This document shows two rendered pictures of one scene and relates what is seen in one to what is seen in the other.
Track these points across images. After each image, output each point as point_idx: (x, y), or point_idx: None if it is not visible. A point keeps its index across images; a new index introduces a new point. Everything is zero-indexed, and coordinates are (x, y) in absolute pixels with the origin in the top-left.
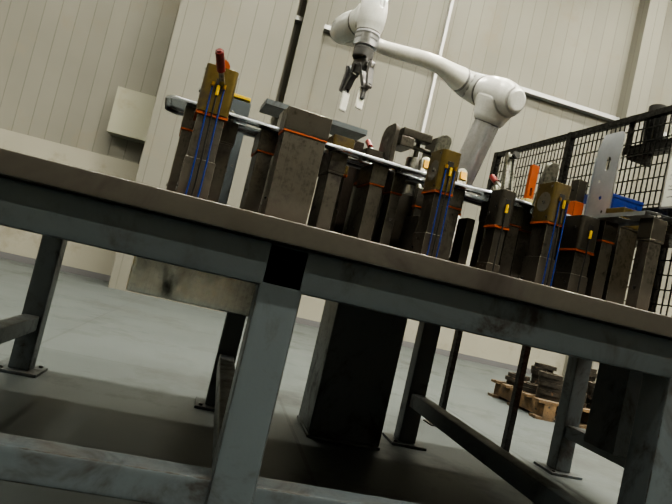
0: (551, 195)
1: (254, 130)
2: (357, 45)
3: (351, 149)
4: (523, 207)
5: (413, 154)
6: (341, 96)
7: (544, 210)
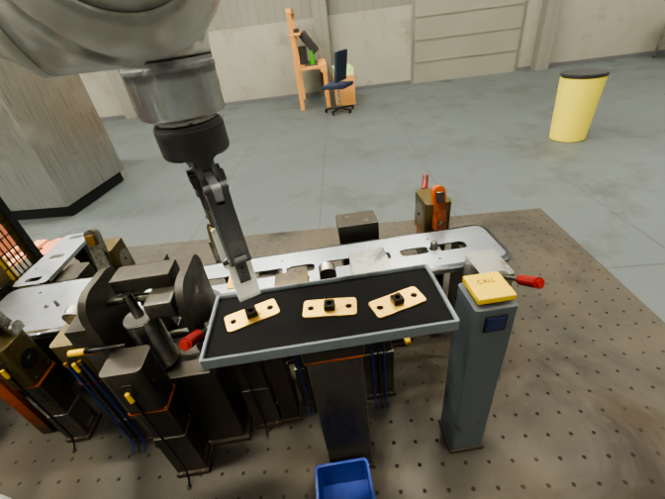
0: (127, 249)
1: (410, 262)
2: (219, 114)
3: (305, 250)
4: (70, 299)
5: (140, 310)
6: (247, 268)
7: (131, 262)
